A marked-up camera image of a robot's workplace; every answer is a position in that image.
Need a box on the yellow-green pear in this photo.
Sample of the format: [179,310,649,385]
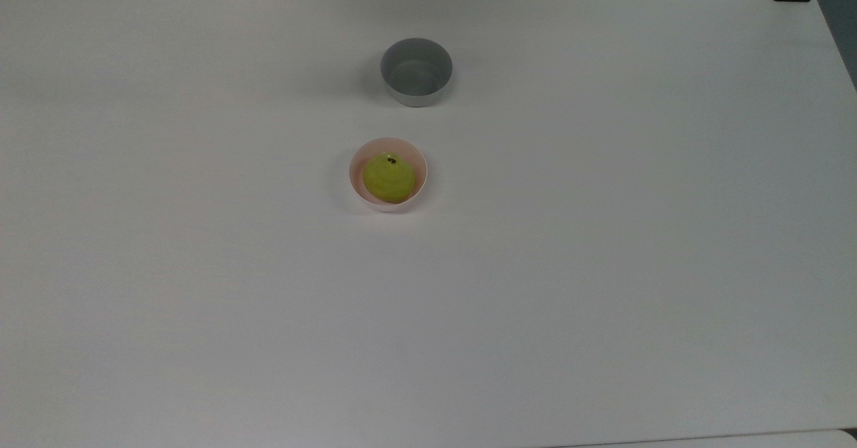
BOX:
[362,153,416,204]

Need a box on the grey plastic bowl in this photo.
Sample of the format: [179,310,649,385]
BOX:
[380,38,454,108]

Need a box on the pink plastic bowl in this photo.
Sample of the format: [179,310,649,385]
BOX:
[348,137,429,213]

